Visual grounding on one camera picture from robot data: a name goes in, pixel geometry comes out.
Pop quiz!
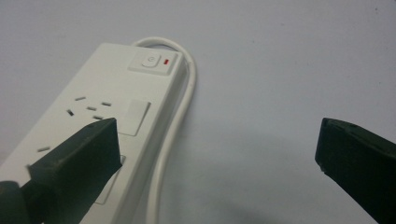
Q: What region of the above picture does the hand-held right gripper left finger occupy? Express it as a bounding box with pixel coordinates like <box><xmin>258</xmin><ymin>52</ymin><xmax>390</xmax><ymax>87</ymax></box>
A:
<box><xmin>0</xmin><ymin>117</ymin><xmax>123</xmax><ymax>224</ymax></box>

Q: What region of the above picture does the white power strip cable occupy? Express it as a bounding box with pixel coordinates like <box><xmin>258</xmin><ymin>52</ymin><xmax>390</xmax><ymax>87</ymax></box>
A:
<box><xmin>132</xmin><ymin>36</ymin><xmax>198</xmax><ymax>224</ymax></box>

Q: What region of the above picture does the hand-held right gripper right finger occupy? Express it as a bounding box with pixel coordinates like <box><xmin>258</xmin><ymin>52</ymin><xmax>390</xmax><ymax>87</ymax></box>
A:
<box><xmin>314</xmin><ymin>117</ymin><xmax>396</xmax><ymax>224</ymax></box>

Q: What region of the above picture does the white power strip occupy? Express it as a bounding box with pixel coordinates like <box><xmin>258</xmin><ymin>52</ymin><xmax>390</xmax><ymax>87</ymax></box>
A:
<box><xmin>0</xmin><ymin>42</ymin><xmax>190</xmax><ymax>224</ymax></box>

